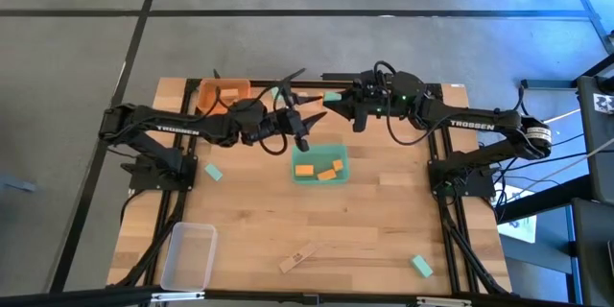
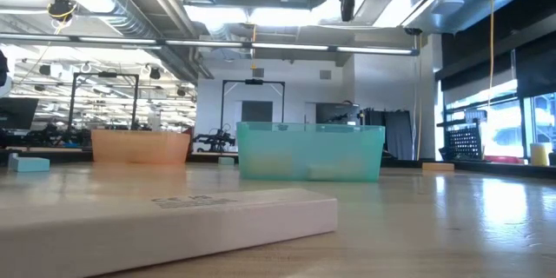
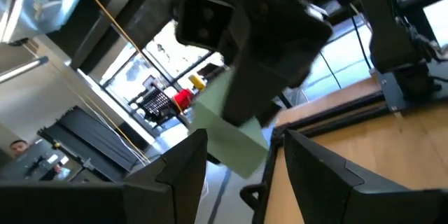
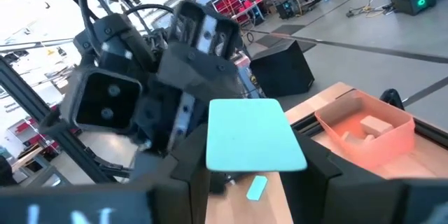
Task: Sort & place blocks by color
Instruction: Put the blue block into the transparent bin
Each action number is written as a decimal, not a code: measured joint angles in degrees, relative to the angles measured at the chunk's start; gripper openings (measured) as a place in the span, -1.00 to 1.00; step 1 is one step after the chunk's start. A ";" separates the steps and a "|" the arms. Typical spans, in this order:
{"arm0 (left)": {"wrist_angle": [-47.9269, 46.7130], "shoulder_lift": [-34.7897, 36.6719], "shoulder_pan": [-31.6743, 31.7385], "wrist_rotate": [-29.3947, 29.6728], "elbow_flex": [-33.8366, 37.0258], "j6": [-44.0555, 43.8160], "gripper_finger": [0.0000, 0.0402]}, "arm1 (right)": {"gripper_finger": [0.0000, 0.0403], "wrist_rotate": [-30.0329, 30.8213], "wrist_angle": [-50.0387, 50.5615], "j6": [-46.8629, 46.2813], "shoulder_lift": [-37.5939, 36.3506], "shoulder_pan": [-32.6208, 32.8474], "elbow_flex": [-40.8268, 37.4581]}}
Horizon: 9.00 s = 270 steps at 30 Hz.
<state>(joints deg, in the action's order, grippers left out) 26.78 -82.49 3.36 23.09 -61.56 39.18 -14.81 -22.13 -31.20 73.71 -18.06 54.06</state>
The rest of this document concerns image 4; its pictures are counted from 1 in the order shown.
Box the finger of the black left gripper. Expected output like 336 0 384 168
135 90 208 155
169 0 243 61

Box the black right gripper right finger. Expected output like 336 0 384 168
279 132 403 224

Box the black clamp knob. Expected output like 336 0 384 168
379 88 405 111

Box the red parts shelving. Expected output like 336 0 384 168
213 0 267 25

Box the black floor mat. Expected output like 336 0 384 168
255 24 316 53

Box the orange plastic bin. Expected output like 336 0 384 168
314 89 417 169

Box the black cube box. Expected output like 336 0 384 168
248 39 315 99

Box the left wrist camera housing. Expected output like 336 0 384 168
58 65 144 137

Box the teal block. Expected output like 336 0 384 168
246 175 269 202
205 98 308 173

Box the plain wooden block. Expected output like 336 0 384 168
359 114 393 137

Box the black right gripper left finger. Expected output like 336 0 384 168
152 122 211 224

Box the wooden arch block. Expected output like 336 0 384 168
341 131 375 148

